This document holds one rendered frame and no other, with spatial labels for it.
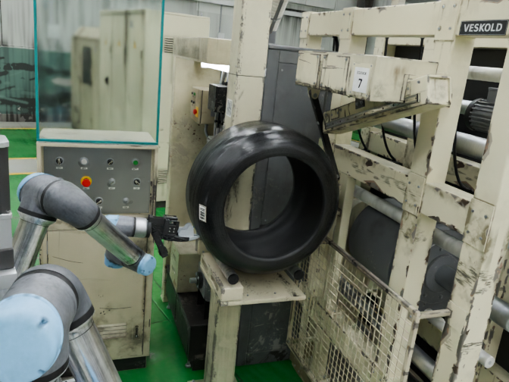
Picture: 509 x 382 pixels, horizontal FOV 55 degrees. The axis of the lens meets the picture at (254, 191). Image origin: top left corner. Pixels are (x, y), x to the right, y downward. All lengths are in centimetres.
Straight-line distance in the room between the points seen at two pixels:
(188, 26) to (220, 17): 672
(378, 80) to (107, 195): 146
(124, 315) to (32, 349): 195
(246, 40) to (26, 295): 152
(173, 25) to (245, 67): 318
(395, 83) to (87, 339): 120
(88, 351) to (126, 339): 183
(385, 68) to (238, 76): 69
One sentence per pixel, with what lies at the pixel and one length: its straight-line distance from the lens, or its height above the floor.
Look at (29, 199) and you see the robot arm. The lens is 161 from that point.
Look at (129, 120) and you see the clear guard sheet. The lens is 242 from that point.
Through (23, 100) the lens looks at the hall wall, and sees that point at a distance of 1070.
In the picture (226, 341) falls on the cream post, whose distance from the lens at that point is 253.
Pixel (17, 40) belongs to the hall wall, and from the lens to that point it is 1068.
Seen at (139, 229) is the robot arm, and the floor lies 109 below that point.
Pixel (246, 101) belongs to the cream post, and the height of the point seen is 155.
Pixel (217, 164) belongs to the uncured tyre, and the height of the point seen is 135.
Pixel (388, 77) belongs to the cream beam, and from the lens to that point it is 167.
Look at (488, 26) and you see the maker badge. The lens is 175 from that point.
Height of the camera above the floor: 175
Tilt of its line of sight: 16 degrees down
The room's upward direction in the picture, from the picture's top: 6 degrees clockwise
